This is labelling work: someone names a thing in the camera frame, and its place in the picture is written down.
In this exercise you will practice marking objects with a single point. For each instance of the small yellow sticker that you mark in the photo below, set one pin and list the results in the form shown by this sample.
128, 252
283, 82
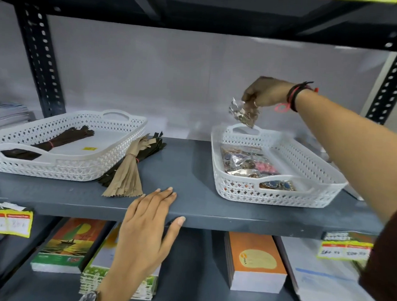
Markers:
89, 148

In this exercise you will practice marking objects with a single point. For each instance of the person's right forearm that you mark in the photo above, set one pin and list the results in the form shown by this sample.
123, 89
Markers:
354, 141

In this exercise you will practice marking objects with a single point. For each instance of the clear packet of pink beads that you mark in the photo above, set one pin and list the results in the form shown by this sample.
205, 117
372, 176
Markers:
266, 165

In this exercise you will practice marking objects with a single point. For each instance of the yellow and red price label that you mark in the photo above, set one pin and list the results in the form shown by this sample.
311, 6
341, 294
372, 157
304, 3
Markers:
344, 249
9, 221

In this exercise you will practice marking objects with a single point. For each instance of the dark grey metal shelf rack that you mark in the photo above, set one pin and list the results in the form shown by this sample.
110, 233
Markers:
191, 174

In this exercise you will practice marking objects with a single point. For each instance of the dark brown zipper bundle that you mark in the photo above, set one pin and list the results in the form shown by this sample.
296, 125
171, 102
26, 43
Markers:
60, 140

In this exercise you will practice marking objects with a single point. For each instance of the white plastic basket with zippers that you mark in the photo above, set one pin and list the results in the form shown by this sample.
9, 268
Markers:
87, 166

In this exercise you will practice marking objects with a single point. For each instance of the person's left hand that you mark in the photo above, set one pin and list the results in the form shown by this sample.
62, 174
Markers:
140, 237

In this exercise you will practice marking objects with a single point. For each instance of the notebook stack with green-white cover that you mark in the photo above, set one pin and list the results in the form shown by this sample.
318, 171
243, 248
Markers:
97, 268

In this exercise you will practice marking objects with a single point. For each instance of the person's left forearm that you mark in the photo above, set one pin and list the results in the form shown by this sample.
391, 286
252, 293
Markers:
122, 292

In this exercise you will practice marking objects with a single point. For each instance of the black wristband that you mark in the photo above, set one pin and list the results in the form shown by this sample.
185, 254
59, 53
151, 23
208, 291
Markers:
294, 95

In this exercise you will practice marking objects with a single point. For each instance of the clear packet of metal trinkets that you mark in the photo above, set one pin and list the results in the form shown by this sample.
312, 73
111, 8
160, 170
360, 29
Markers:
243, 115

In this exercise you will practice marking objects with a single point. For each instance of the notebook stack with orange cover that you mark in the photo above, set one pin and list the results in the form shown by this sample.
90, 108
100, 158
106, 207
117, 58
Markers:
256, 261

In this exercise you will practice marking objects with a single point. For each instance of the black zipper bundle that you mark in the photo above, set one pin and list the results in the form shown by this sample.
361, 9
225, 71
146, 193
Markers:
153, 147

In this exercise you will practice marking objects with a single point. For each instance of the notebook stack with sunset cover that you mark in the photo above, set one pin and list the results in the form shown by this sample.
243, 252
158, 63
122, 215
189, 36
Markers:
68, 245

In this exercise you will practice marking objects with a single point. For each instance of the stack of grey paper booklets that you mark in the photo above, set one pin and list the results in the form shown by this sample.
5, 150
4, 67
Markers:
9, 114

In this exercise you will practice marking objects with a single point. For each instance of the person's left little finger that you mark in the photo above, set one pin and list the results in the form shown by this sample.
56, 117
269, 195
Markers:
135, 205

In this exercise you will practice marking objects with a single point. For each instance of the notebook stack with white cover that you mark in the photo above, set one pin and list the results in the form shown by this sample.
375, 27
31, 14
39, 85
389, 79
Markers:
327, 283

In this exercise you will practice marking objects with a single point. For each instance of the beige zipper bundle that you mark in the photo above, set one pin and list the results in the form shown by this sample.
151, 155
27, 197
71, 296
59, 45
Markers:
127, 177

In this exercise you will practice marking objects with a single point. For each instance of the white plastic basket with packets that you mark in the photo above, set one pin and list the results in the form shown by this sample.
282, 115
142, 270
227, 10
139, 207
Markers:
301, 178

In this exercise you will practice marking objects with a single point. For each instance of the person's right fingers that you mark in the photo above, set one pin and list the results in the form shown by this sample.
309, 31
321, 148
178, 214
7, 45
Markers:
252, 99

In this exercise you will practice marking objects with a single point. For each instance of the person's left middle finger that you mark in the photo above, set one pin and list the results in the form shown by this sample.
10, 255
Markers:
157, 202

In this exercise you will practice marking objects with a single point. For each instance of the clear packet of blue trinkets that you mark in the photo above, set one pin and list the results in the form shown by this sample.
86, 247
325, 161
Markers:
280, 185

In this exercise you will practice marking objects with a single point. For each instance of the person's right hand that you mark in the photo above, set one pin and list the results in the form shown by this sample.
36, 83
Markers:
270, 91

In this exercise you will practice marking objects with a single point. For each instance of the clear packet of silver trinkets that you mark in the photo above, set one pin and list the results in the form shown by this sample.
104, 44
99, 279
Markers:
244, 172

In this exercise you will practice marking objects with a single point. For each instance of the person's left thumb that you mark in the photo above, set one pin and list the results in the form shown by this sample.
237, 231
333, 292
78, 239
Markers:
174, 234

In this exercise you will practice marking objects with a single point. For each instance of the dark brown sleeve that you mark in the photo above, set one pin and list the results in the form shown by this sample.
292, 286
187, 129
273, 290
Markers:
384, 269

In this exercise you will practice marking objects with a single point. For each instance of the clear packet of mixed trinkets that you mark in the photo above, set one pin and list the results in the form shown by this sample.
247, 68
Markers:
235, 156

